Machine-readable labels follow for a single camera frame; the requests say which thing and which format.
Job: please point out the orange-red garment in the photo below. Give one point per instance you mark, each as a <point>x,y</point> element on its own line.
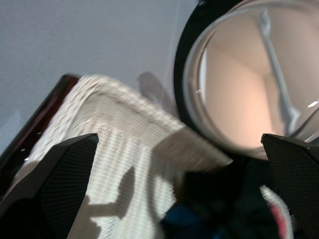
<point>277,221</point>

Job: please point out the navy blue garment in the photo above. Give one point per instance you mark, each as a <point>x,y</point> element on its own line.
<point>211,199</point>

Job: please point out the pale woven laundry basket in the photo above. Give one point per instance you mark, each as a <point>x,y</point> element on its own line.
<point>124,154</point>

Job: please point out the round washing machine door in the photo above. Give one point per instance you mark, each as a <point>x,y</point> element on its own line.
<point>236,87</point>

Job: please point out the dark brown stool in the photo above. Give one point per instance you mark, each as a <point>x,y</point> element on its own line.
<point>32,124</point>

